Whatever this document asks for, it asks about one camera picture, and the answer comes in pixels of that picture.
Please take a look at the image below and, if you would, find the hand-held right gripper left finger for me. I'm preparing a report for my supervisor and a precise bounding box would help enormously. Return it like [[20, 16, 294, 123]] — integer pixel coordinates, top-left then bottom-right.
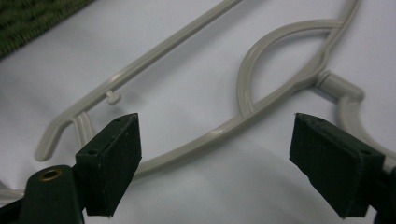
[[75, 112, 143, 217]]

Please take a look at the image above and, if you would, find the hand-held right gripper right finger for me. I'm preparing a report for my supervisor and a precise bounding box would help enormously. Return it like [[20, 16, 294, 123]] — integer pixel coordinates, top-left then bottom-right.
[[289, 112, 388, 219]]

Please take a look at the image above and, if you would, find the grey plastic clothes hanger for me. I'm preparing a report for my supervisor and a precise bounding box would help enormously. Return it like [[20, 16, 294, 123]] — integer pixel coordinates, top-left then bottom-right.
[[0, 0, 396, 207]]

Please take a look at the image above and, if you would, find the green woven basket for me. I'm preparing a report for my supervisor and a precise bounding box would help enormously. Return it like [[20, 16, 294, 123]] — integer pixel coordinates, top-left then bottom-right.
[[0, 0, 95, 61]]

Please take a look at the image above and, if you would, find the pile of grey hangers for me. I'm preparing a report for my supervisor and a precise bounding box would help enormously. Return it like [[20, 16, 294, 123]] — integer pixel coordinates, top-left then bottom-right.
[[0, 0, 396, 224]]

